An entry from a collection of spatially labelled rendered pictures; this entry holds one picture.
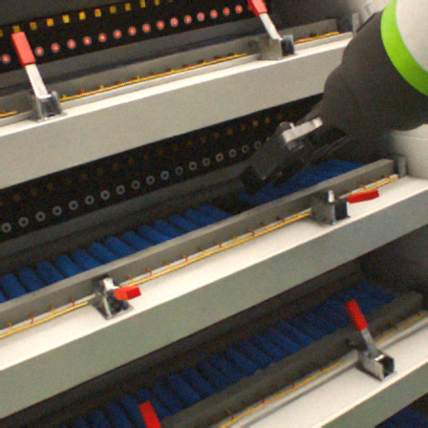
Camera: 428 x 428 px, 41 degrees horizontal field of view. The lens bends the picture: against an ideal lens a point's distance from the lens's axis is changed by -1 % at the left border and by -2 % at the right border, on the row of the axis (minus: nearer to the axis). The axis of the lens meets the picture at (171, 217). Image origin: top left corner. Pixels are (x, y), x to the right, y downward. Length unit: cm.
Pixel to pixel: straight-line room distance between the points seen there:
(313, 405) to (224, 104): 34
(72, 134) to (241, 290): 22
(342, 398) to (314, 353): 7
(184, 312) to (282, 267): 12
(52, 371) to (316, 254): 30
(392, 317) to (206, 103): 37
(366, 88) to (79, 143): 25
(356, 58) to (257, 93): 17
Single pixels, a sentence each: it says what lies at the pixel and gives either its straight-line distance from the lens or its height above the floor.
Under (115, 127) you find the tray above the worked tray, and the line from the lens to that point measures 54.
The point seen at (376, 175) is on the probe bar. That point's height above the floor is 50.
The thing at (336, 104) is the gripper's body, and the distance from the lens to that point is 50.
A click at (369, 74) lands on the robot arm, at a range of 46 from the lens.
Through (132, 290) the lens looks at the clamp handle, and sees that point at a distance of 47.
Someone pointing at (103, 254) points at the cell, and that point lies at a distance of 62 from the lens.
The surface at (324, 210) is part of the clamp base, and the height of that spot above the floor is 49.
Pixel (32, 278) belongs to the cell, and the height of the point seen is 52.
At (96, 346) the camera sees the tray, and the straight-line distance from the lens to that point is 53.
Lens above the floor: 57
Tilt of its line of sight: 3 degrees down
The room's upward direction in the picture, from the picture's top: 19 degrees counter-clockwise
